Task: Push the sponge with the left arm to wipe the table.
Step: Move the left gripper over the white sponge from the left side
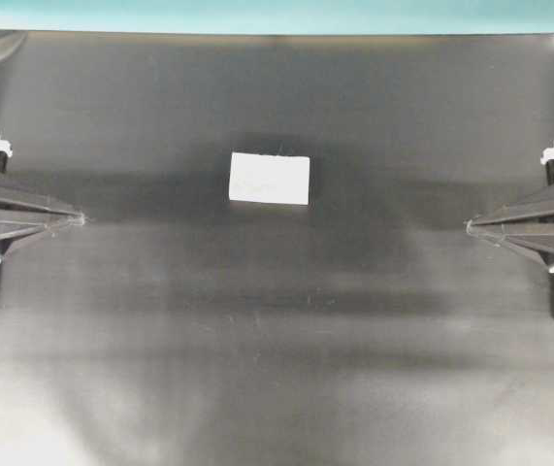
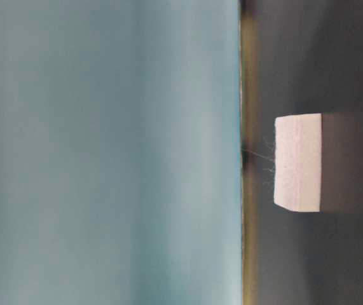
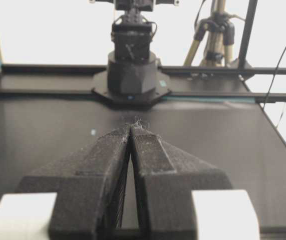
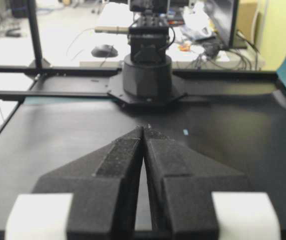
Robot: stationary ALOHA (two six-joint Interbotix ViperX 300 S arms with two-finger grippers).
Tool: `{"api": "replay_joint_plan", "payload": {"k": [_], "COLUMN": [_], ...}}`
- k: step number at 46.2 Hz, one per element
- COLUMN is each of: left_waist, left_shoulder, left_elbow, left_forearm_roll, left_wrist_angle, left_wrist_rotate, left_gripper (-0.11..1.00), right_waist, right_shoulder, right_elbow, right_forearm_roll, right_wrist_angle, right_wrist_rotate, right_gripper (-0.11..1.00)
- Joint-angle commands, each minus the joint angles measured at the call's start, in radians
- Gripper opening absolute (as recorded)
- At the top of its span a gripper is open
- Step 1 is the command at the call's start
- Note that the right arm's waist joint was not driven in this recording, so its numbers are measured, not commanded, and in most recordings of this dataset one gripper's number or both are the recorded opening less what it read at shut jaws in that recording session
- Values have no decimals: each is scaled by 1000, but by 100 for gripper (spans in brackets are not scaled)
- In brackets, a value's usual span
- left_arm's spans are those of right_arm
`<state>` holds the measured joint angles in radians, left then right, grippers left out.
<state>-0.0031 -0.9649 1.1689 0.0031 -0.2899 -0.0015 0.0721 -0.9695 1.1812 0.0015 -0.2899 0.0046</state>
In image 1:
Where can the white rectangular sponge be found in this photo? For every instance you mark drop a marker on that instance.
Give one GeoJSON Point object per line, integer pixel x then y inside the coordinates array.
{"type": "Point", "coordinates": [271, 179]}

